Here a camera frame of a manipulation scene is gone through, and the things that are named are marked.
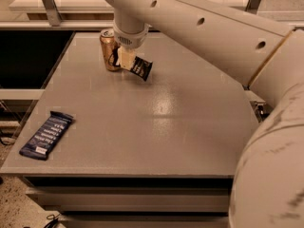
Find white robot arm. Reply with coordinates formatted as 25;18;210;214
105;0;304;228

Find orange soda can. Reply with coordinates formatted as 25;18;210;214
100;28;120;71

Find blue rxbar wrapper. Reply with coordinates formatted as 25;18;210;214
19;111;73;161

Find metal frame rail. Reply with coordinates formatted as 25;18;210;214
0;0;304;30

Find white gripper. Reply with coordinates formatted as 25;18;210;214
113;24;149;70

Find black cable on floor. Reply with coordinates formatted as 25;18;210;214
42;213;61;228

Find black chocolate rxbar wrapper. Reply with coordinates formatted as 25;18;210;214
130;56;153;81

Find grey drawer cabinet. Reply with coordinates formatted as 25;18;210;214
23;176;233;228

